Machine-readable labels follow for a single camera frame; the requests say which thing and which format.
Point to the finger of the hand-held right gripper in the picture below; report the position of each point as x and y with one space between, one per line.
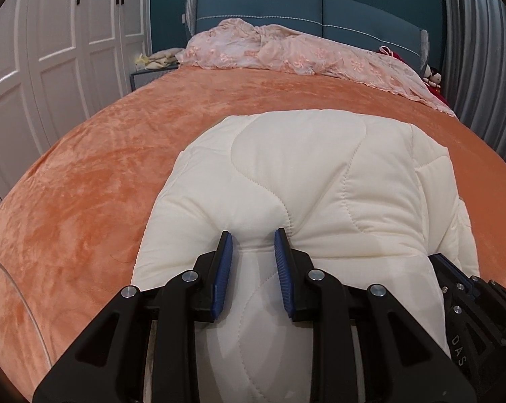
460 336
502 310

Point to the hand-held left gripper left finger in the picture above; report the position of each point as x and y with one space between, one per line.
221 277

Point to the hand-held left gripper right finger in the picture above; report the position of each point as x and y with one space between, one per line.
282 277

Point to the cream quilted jacket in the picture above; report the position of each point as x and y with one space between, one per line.
299 168

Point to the orange plush bed blanket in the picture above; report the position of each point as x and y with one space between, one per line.
89 176

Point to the blue nightstand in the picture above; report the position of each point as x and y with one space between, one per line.
146 79

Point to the pink floral quilt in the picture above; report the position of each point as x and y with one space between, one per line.
311 54

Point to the beige cloth pile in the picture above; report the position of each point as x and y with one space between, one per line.
160 59

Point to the plush doll toy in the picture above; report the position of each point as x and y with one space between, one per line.
433 77

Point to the grey curtain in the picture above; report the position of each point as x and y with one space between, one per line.
479 50

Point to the blue upholstered headboard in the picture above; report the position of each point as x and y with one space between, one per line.
362 12

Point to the white panelled wardrobe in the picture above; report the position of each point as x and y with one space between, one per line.
47 50

